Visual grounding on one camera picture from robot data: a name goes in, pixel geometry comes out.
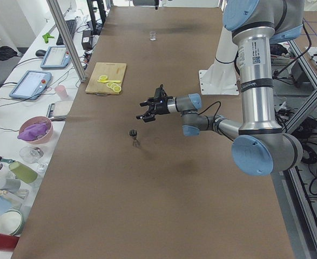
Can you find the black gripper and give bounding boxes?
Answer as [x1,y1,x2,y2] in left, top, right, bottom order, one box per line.
[136,98,170,122]

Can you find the steel double jigger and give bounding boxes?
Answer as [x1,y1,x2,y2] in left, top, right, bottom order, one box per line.
[129,129,140,147]

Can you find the small clear glass cup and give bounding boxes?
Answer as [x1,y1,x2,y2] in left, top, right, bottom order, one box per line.
[150,31,156,41]

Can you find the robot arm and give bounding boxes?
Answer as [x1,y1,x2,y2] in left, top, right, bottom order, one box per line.
[139,1,305,176]

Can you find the pink cup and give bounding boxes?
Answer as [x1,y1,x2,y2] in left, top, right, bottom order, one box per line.
[55,85,68,100]

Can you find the green cup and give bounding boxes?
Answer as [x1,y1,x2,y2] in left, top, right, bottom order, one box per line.
[9,161,38,184]

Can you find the grey cup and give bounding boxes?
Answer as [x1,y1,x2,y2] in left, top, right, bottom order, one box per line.
[0,178,21,193]

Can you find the red cup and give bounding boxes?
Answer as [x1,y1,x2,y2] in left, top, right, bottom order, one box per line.
[0,233,19,251]

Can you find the lemon slice middle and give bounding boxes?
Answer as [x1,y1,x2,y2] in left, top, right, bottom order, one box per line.
[110,84,117,90]

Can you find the wooden cutting board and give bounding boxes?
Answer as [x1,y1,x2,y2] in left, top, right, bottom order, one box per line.
[85,62,127,95]

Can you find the lemon slice on knife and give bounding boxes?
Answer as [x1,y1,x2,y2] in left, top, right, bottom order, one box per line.
[98,75,108,81]

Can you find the yellow plastic knife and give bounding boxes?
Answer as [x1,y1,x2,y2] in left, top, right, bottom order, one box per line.
[97,80,122,83]

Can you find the black power adapter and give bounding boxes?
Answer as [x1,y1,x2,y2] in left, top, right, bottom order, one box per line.
[82,30,93,50]

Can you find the black keyboard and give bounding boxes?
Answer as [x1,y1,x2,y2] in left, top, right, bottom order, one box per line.
[56,19,78,46]

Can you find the teach pendant far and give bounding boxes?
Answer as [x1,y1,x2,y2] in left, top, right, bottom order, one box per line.
[40,45,70,70]

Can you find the teach pendant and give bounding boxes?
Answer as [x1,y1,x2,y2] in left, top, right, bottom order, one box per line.
[40,45,70,70]
[9,70,52,100]

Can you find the green clamp tool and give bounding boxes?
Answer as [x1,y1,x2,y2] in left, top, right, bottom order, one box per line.
[42,32,54,44]

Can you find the purple cloth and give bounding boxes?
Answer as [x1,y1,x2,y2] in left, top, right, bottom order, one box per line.
[17,122,48,141]

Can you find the pink bowl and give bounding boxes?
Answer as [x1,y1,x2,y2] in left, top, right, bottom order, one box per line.
[17,116,53,145]

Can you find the teach pendant near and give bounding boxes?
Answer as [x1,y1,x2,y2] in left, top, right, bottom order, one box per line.
[9,70,52,100]

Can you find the black computer mouse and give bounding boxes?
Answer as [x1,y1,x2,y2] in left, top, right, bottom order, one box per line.
[35,50,46,57]

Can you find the wine glass lying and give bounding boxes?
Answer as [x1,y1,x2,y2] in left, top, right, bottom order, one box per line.
[19,146,49,173]

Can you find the white green-rimmed bowl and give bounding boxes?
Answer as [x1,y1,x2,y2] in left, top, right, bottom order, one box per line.
[0,209,24,236]

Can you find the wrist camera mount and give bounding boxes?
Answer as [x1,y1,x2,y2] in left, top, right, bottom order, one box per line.
[154,84,173,102]

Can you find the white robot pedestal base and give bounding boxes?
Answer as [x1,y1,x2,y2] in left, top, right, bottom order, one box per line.
[199,28,239,96]

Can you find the aluminium frame post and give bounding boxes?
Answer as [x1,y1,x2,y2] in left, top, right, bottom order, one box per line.
[47,0,86,83]

